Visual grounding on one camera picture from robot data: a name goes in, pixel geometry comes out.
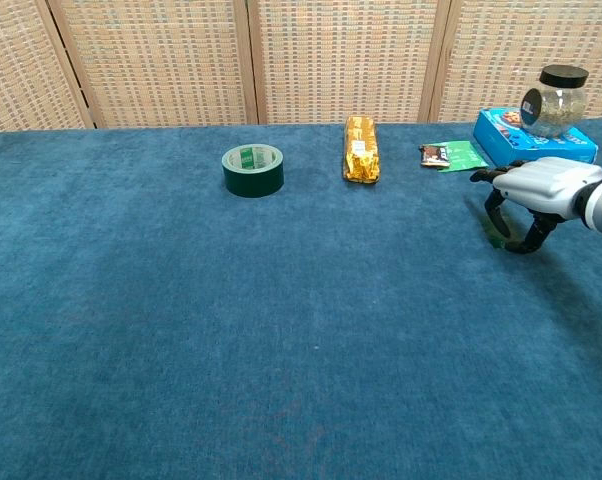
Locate glass jar with black lid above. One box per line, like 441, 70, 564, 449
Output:
519, 64, 591, 139

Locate dark brown snack packet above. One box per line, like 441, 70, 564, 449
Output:
419, 143, 453, 169

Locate green paper sachet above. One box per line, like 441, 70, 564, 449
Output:
436, 140, 490, 174

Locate blue velvet tablecloth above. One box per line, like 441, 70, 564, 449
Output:
0, 117, 602, 480

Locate woven folding screen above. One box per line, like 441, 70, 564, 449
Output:
0, 0, 602, 136

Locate green transparent plastic object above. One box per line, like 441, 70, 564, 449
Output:
478, 214, 527, 251

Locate gold foil snack package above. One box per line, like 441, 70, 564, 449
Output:
340, 115, 382, 185

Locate green tape roll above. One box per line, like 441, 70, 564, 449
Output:
221, 143, 286, 199

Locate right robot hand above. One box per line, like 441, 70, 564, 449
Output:
469, 156, 602, 256

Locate blue cardboard box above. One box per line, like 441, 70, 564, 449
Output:
472, 107, 600, 167

